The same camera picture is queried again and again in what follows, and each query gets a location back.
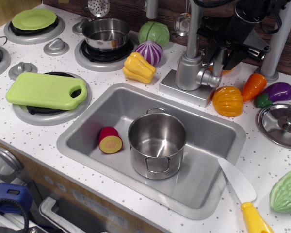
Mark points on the green plastic plate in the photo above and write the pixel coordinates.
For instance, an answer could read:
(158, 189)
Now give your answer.
(34, 19)

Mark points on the silver pole top centre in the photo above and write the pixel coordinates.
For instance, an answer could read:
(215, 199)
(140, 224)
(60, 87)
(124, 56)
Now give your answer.
(151, 7)

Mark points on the silver slotted ladle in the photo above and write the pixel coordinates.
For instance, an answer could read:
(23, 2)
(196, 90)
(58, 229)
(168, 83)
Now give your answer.
(99, 8)

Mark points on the orange toy fruit slice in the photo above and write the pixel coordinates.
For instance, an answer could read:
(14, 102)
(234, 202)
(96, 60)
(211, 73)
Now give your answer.
(224, 71)

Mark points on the silver toy faucet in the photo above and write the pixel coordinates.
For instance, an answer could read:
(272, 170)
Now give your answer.
(186, 83)

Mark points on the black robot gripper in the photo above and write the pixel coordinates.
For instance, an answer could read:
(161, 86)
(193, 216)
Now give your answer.
(233, 33)

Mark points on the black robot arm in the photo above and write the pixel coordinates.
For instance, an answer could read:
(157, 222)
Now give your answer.
(264, 12)

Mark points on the grey stove knob rear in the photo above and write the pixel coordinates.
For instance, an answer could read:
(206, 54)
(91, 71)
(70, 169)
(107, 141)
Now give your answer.
(78, 27)

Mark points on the orange toy pumpkin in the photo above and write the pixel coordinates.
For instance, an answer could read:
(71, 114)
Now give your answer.
(228, 101)

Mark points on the grey stove knob centre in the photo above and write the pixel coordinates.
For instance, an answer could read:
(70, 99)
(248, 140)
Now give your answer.
(56, 47)

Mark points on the orange toy carrot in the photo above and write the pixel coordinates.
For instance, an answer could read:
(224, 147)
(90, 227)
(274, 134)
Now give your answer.
(254, 85)

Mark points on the green toy cabbage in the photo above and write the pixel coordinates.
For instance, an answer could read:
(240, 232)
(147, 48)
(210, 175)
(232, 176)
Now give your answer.
(154, 31)

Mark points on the white yellow toy knife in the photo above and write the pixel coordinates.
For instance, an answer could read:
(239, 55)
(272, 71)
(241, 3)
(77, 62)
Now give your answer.
(246, 194)

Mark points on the red yellow toy fruit half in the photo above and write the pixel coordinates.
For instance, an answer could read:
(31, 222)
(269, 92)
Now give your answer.
(109, 141)

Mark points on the green plastic cutting board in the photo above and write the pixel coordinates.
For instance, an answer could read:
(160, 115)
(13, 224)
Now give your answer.
(47, 91)

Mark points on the purple white toy onion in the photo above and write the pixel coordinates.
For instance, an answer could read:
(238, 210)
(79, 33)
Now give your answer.
(151, 51)

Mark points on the silver hanging spoon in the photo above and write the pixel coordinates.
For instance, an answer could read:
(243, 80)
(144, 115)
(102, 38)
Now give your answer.
(182, 24)

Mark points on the silver faucet lever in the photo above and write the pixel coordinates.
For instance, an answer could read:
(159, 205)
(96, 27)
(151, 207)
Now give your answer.
(211, 72)

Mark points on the silver oven door handle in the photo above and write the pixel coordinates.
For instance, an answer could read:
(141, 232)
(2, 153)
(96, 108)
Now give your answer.
(67, 217)

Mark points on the grey oven dial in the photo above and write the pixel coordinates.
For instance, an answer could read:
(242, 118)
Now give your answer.
(9, 164)

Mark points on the grey stove knob left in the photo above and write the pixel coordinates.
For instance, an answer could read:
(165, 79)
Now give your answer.
(20, 68)

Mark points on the grey stove knob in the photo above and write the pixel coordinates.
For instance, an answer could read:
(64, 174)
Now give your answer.
(56, 47)
(20, 68)
(78, 27)

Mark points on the steel pot lid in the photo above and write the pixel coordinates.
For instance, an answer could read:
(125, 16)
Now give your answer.
(274, 122)

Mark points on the silver pole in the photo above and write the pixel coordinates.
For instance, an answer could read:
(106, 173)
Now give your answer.
(277, 42)
(151, 7)

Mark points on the silver pole right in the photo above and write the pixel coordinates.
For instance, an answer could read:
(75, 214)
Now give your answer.
(277, 42)

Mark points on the steel pot in sink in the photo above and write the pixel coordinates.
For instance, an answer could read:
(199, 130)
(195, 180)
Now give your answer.
(157, 140)

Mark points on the silver sink basin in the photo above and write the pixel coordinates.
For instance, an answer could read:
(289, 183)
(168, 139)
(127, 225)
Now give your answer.
(125, 118)

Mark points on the purple toy eggplant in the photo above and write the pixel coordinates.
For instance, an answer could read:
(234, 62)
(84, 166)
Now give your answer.
(276, 92)

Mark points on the green toy bitter gourd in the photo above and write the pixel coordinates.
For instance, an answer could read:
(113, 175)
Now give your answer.
(280, 195)

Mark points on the blue clamp with cable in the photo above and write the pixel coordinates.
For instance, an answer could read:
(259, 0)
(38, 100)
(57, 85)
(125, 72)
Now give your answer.
(16, 199)

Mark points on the yellow toy squash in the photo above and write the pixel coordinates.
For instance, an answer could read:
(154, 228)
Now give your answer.
(136, 67)

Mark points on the steel saucepan on burner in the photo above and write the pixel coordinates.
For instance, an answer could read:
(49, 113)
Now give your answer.
(106, 34)

